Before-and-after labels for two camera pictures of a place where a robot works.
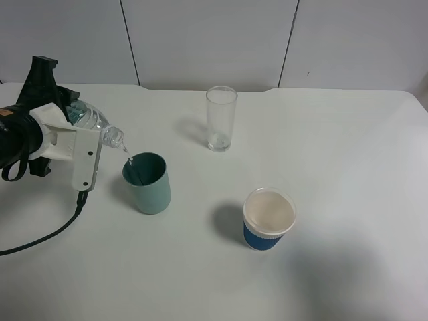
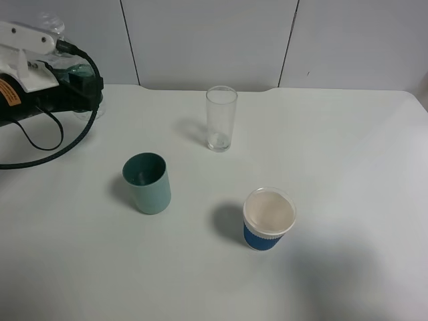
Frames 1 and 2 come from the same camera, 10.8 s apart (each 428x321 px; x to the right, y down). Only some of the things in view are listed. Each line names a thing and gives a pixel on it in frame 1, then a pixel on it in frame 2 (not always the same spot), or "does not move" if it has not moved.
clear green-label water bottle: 85,115 -> 73,62
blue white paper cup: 268,214 does not move
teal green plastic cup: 147,172 does not move
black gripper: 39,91 -> 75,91
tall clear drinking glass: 221,111 does not move
